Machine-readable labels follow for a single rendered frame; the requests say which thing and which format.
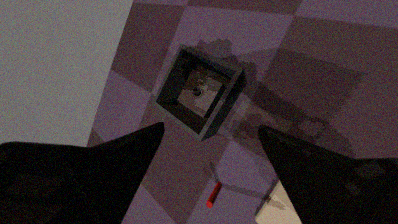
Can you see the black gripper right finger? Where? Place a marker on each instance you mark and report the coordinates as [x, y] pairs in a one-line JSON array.
[[327, 187]]

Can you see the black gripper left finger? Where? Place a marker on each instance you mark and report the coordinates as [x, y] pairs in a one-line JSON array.
[[105, 176]]

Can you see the red peg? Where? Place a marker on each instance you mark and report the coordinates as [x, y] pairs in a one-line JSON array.
[[214, 195]]

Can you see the dark open box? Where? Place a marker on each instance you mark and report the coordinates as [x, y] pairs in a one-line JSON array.
[[185, 59]]

